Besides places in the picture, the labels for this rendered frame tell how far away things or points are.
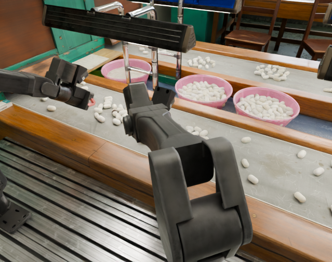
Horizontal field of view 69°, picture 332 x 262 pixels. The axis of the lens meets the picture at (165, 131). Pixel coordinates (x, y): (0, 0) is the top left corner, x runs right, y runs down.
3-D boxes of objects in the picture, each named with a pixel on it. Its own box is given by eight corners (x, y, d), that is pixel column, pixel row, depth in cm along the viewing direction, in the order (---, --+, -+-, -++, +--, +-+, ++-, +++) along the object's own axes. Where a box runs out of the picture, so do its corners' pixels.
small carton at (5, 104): (-1, 112, 96) (-3, 108, 95) (-6, 109, 98) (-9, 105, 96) (13, 105, 100) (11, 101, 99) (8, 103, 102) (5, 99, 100)
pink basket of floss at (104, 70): (156, 92, 127) (156, 76, 121) (105, 99, 121) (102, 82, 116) (147, 71, 147) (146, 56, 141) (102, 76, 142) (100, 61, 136)
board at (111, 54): (84, 75, 122) (83, 73, 122) (63, 69, 128) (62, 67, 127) (122, 54, 145) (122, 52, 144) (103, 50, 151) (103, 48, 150)
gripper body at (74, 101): (72, 87, 88) (56, 80, 81) (94, 93, 84) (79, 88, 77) (67, 103, 88) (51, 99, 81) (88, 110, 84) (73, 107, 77)
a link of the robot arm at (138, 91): (114, 95, 58) (114, 74, 46) (149, 90, 60) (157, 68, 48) (124, 142, 56) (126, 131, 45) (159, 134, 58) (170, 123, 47)
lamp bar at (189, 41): (186, 54, 71) (187, 28, 67) (42, 26, 95) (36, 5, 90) (196, 46, 77) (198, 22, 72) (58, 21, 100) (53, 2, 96)
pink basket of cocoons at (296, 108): (288, 147, 93) (296, 128, 87) (222, 127, 103) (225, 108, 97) (295, 113, 112) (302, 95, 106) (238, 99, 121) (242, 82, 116)
